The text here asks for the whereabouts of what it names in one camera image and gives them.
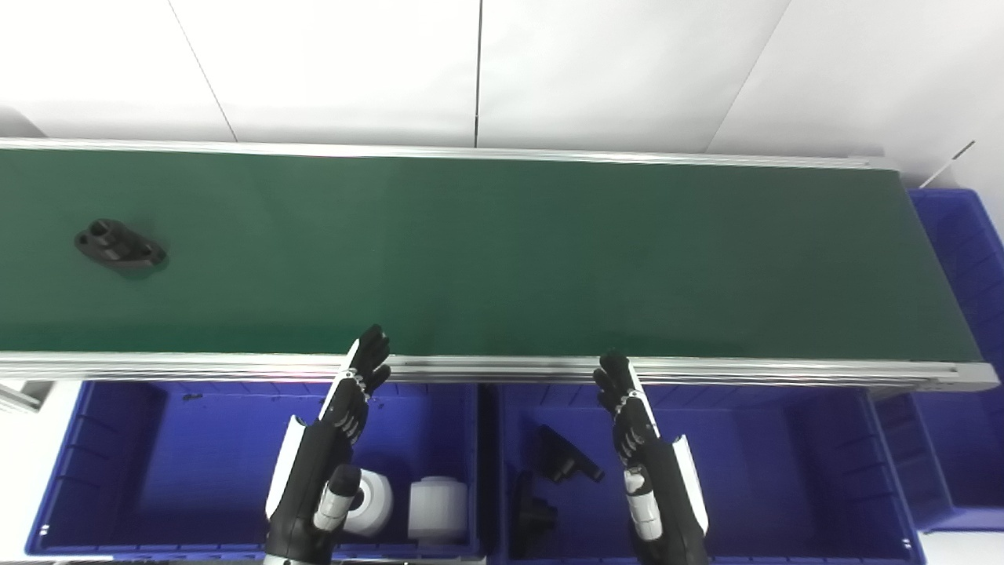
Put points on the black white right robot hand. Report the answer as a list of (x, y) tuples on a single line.
[(663, 486)]

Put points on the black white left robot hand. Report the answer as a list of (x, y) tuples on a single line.
[(314, 471)]

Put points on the black flange part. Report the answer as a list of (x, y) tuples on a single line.
[(118, 247), (533, 518), (561, 455)]

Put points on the white cylinder part with hole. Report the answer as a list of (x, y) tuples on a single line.
[(376, 502)]

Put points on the blue bin with black parts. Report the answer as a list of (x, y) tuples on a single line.
[(769, 471)]

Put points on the blue bin with white parts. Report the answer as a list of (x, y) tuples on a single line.
[(204, 463)]

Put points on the green conveyor belt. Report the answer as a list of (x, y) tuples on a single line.
[(502, 251), (486, 369)]

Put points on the aluminium conveyor leg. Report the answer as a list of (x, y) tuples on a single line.
[(16, 396)]

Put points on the blue bin at conveyor end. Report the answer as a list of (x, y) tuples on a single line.
[(969, 259)]

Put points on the thin grey rod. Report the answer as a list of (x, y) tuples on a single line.
[(947, 165)]

